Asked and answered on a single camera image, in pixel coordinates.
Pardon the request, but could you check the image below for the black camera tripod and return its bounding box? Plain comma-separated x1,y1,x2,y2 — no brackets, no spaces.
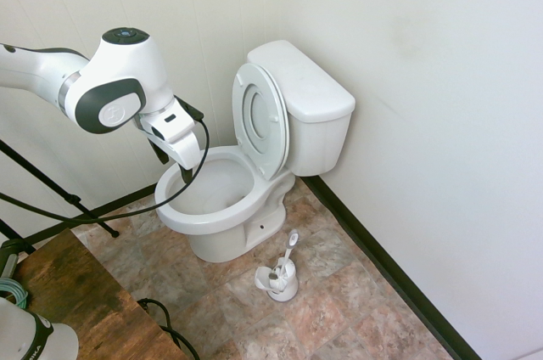
0,138,120,256

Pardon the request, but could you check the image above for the white toilet tank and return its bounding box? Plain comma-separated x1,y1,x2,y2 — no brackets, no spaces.
286,108,354,177

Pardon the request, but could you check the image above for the white toilet tank lid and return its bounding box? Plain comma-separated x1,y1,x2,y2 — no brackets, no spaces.
246,39,356,124

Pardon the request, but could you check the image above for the black cable on table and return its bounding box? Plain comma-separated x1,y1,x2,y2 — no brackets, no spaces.
137,297,201,360

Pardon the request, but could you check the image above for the white toilet brush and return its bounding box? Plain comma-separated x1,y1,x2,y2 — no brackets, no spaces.
267,228,299,284

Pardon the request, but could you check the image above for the brown wooden table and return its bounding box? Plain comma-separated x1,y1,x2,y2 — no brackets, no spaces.
11,227,188,360

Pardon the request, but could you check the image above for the white toilet bowl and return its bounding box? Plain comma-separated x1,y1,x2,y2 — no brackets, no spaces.
154,145,296,264

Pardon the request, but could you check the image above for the grey clamp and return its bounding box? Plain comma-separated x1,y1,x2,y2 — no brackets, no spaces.
0,238,21,283

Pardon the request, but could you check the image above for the black baseboard behind toilet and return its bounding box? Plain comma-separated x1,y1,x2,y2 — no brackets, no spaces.
301,174,484,360

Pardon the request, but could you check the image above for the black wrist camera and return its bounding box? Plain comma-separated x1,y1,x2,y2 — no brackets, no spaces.
174,95,205,124

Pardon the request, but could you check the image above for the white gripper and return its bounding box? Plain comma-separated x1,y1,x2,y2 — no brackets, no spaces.
137,98,201,185

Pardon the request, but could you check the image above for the white toilet brush holder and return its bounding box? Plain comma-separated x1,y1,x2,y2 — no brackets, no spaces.
254,261,300,304

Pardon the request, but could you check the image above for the green coiled cable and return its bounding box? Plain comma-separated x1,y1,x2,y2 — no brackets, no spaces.
0,277,29,314

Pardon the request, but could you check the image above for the white toilet seat and lid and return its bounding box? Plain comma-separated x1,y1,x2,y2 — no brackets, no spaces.
231,61,292,181

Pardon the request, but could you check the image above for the black baseboard beside toilet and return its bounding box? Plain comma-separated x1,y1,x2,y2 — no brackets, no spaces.
25,183,160,247

